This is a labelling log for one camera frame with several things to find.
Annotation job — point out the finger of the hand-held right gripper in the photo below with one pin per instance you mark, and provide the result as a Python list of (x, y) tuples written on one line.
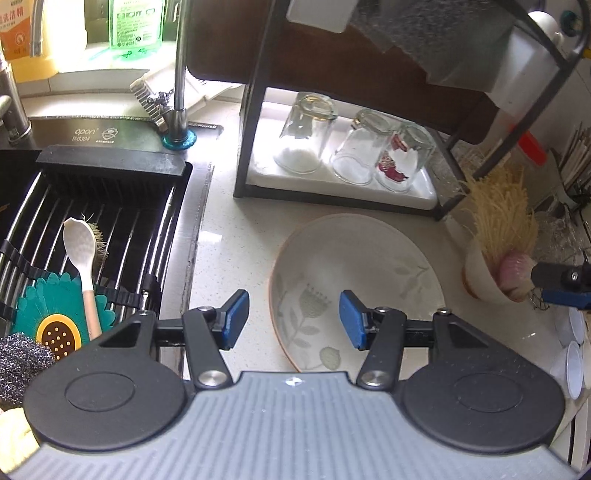
[(561, 277)]

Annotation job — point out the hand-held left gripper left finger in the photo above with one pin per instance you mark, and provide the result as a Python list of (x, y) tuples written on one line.
[(235, 318)]

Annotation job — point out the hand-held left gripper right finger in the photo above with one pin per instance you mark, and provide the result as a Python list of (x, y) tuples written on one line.
[(353, 323)]

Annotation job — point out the small white bowl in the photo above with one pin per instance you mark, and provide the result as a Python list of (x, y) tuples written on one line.
[(572, 369), (579, 325)]

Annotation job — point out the floral print ceramic plate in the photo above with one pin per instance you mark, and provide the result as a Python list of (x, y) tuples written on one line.
[(351, 258)]

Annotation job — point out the clear glass dish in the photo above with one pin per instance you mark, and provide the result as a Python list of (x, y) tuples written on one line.
[(556, 237)]

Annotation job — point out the garlic bulb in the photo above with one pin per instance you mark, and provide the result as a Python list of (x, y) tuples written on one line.
[(515, 272)]

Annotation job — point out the dried noodle bundle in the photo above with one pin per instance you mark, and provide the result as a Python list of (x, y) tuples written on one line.
[(498, 217)]

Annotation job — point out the bundle of chopsticks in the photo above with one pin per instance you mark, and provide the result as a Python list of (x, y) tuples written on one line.
[(577, 157)]

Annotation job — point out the red lid container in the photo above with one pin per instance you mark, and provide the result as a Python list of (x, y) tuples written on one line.
[(531, 147)]

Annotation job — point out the white drip tray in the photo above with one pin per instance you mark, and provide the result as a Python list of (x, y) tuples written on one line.
[(261, 177)]

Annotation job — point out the bristle dish brush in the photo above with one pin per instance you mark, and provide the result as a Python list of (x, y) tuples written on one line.
[(99, 240)]

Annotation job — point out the clear drinking glass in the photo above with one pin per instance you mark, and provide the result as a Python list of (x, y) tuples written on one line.
[(300, 138), (358, 152)]

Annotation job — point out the white rice spoon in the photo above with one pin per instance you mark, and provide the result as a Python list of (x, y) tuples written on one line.
[(78, 244)]

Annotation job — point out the red print drinking glass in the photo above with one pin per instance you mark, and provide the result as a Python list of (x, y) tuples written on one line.
[(404, 157)]

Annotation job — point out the black metal rack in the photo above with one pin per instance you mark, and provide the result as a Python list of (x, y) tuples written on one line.
[(244, 138)]

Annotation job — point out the green flower scrubber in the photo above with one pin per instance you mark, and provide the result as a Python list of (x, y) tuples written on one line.
[(46, 300)]

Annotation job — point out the black sink drain rack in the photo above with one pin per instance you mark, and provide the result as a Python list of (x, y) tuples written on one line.
[(115, 161)]

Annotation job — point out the white sponge block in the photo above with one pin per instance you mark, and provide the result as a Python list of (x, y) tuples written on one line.
[(318, 14), (521, 69)]

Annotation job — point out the steel wool pad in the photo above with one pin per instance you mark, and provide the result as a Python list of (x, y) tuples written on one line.
[(23, 360)]

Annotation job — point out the stainless steel sink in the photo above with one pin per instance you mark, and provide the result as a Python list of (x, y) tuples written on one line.
[(92, 134)]

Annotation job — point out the white ribbed brush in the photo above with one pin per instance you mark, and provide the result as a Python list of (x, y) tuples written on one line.
[(147, 99)]

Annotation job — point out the yellow sponge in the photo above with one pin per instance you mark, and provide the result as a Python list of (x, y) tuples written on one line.
[(14, 434)]

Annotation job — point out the white round container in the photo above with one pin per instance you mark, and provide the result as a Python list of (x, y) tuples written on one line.
[(545, 25)]

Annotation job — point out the steel faucet with teal base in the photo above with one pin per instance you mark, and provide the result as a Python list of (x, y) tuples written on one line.
[(180, 69)]

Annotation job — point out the grey dish cloth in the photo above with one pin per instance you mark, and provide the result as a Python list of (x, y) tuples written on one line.
[(438, 41)]

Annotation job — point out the brown wooden cutting board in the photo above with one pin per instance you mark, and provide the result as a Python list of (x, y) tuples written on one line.
[(221, 46)]

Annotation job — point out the steel kitchen faucet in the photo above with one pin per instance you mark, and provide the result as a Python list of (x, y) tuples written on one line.
[(14, 115)]

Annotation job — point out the green transparent bottle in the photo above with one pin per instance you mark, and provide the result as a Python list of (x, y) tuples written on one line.
[(136, 23)]

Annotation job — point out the orange detergent bottle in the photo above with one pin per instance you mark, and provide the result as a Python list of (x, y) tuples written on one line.
[(23, 41)]

